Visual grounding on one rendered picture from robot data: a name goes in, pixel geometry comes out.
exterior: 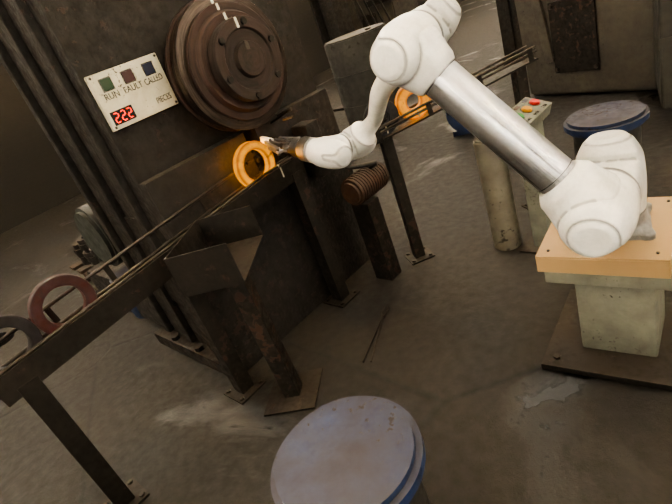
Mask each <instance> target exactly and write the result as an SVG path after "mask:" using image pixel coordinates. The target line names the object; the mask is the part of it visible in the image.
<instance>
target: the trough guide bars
mask: <svg viewBox="0 0 672 504"><path fill-rule="evenodd" d="M535 47H536V46H535V45H533V46H531V47H530V48H528V49H526V50H524V51H523V49H525V48H527V45H525V46H523V47H521V48H519V49H517V50H515V51H514V52H512V53H510V54H508V55H506V56H504V57H502V58H500V59H498V60H496V61H495V62H493V63H491V64H489V65H487V66H485V67H483V68H481V69H479V70H477V71H476V72H474V73H472V74H471V75H472V76H474V75H476V74H478V73H480V72H482V71H483V70H485V69H487V68H489V67H491V66H493V65H495V64H497V63H499V62H501V61H502V60H504V59H506V58H508V57H510V56H512V55H514V54H516V53H518V54H516V55H514V56H512V57H511V58H509V59H507V60H505V61H503V62H501V63H499V64H497V65H495V66H493V67H492V68H490V69H488V70H486V71H484V72H482V73H480V74H478V75H476V76H474V77H475V78H476V79H477V80H478V81H480V82H481V83H482V84H483V80H485V79H487V78H488V77H490V76H492V75H494V74H496V73H498V72H500V71H502V70H504V69H506V68H507V67H509V66H511V65H513V64H515V63H517V62H519V61H522V60H524V59H525V58H526V57H528V59H529V62H530V64H531V63H533V62H535V60H534V56H533V54H534V53H536V52H537V51H536V50H534V51H532V49H534V48H535ZM525 53H527V54H526V55H524V54H525ZM518 57H519V58H518ZM516 58H518V59H517V60H515V61H513V62H511V63H509V64H507V65H505V66H503V65H504V64H506V63H508V62H510V61H512V60H514V59H516ZM501 66H503V67H501ZM499 67H501V68H499ZM497 68H499V69H498V70H496V71H494V72H492V73H490V74H488V75H486V76H484V75H485V74H487V73H489V72H491V71H493V70H495V69H497ZM482 76H484V77H482ZM483 85H484V84H483ZM432 102H434V101H433V100H432V99H431V100H429V101H427V102H425V103H423V104H421V105H419V106H417V104H418V102H417V103H415V104H413V105H411V106H409V108H413V107H415V106H417V107H416V108H414V109H412V110H410V111H408V112H406V113H404V114H402V115H400V116H398V117H397V118H395V119H393V120H391V121H389V122H387V123H385V122H386V120H387V118H386V119H384V120H383V121H382V123H381V124H383V123H385V124H383V125H381V126H380V127H379V128H378V130H377V131H376V133H375V135H376V138H377V140H378V142H379V143H381V142H383V141H384V140H383V138H382V136H381V134H382V133H384V132H386V131H388V130H390V129H392V128H394V127H395V126H397V125H399V124H401V123H403V122H405V121H407V120H409V119H411V118H413V117H414V116H416V115H418V114H420V113H422V112H424V111H426V110H427V111H428V114H429V116H432V115H434V112H433V109H432V107H433V106H435V105H437V104H436V103H433V104H430V103H432ZM424 106H426V107H425V108H424V109H422V110H420V111H418V112H416V113H414V114H412V115H410V116H408V117H406V118H405V119H403V120H401V121H399V122H397V123H395V124H393V125H391V126H389V127H387V128H386V129H384V130H382V131H379V130H380V129H382V128H384V127H386V126H388V125H389V124H391V123H393V122H395V121H397V120H400V119H402V118H403V117H405V116H407V115H408V114H410V113H412V112H414V111H416V110H418V109H420V108H422V107H424Z"/></svg>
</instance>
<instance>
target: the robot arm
mask: <svg viewBox="0 0 672 504"><path fill-rule="evenodd" d="M460 18H461V7H460V5H459V4H458V3H457V1H456V0H428V1H426V3H425V4H424V5H421V6H419V7H417V8H416V9H414V10H412V11H410V12H408V13H404V14H402V15H400V16H398V17H397V18H395V19H393V20H392V21H390V22H389V23H388V24H387V25H385V26H384V27H383V28H382V29H381V31H380V33H379V34H378V36H377V38H376V40H375V41H374V43H373V45H372V47H371V51H370V65H371V68H372V70H373V72H374V74H375V75H376V76H377V77H376V79H375V81H374V83H373V86H372V88H371V92H370V98H369V110H368V116H367V117H366V119H365V120H364V121H362V122H361V121H357V122H354V123H353V124H352V125H351V126H349V127H348V128H346V129H345V130H343V131H342V133H340V134H337V135H332V136H323V137H319V138H315V137H307V136H304V137H302V138H301V136H298V137H286V136H279V137H278V138H269V137H264V136H261V137H260V141H261V142H262V143H264V144H265V145H267V147H268V150H270V151H272V152H274V153H276V154H277V155H278V156H279V155H281V153H282V152H284V153H290V154H291V155H292V156H293V157H296V158H298V159H300V160H301V161H305V162H309V163H313V164H314V165H316V166H319V167H322V168H327V169H341V168H344V167H347V166H348V165H349V164H350V162H351V161H353V160H356V159H359V158H361V157H364V156H366V155H368V154H369V153H370V152H371V151H372V150H373V149H374V148H375V146H376V143H377V138H376V135H375V133H376V131H377V130H378V128H379V127H380V125H381V123H382V121H383V118H384V114H385V111H386V107H387V103H388V100H389V97H390V95H391V94H392V92H393V91H394V90H395V89H396V88H397V87H400V88H402V89H404V90H407V91H409V92H411V93H413V94H415V95H418V96H425V95H427V96H428V97H429V98H431V99H432V100H433V101H434V102H435V103H436V104H438V105H439V106H440V107H441V108H442V109H443V110H445V111H446V112H447V113H448V114H449V115H450V116H452V117H453V118H454V119H455V120H456V121H457V122H459V123H460V124H461V125H462V126H463V127H465V128H466V129H467V130H468V131H469V132H470V133H472V134H473V135H474V136H475V137H476V138H477V139H479V140H480V141H481V142H482V143H483V144H484V145H486V146H487V147H488V148H489V149H490V150H491V151H493V152H494V153H495V154H496V155H497V156H498V157H500V158H501V159H502V160H503V161H504V162H505V163H507V164H508V165H509V166H510V167H511V168H513V169H514V170H515V171H516V172H517V173H518V174H520V175H521V176H522V177H523V178H524V179H525V180H527V181H528V182H529V183H530V184H531V185H532V186H534V187H535V188H536V189H537V190H538V191H539V192H540V194H539V200H540V206H541V208H542V210H543V211H544V212H545V213H546V215H547V216H548V217H549V219H550V220H551V222H552V223H553V225H554V226H555V227H556V229H557V230H558V233H559V236H560V238H561V239H562V241H563V242H564V243H565V244H566V245H567V246H568V247H569V248H570V249H571V250H572V251H574V252H575V253H577V254H579V255H581V256H584V257H590V258H597V257H602V256H605V255H607V254H609V253H611V252H613V251H615V250H616V249H618V248H619V247H621V246H622V245H624V244H625V243H626V242H627V241H632V240H644V241H651V240H654V239H656V232H655V230H654V229H653V228H652V222H651V214H650V212H651V210H652V204H651V203H649V202H647V172H646V162H645V156H644V152H643V149H642V147H641V146H640V144H639V142H638V141H637V140H636V139H635V137H634V136H633V135H631V134H629V133H627V132H626V131H623V130H608V131H602V132H598V133H595V134H593V135H591V136H590V137H588V138H587V140H585V141H584V142H583V144H582V145H581V147H580V149H579V151H578V154H577V156H576V160H573V161H572V160H571V159H570V158H569V157H568V156H566V155H565V154H564V153H563V152H562V151H561V150H559V149H558V148H557V147H556V146H555V145H554V144H552V143H551V142H550V141H549V140H548V139H546V138H545V137H544V136H543V135H542V134H541V133H539V132H538V131H537V130H536V129H535V128H534V127H532V126H531V125H530V124H529V123H528V122H526V121H525V120H524V119H523V118H522V117H521V116H519V115H518V114H517V113H516V112H515V111H514V110H512V109H511V108H510V107H509V106H508V105H507V104H505V103H504V102H503V101H502V100H501V99H499V98H498V97H497V96H496V95H495V94H494V93H492V92H491V91H490V90H489V89H488V88H487V87H485V86H484V85H483V84H482V83H481V82H480V81H478V80H477V79H476V78H475V77H474V76H472V75H471V74H470V73H469V72H468V71H467V70H465V69H464V68H463V67H462V66H461V65H460V64H458V63H457V62H456V61H455V60H454V59H455V56H454V53H453V51H452V49H451V48H450V47H449V45H448V44H447V42H448V40H449V39H450V38H451V36H452V35H453V34H454V32H455V31H456V29H457V26H458V24H459V21H460Z"/></svg>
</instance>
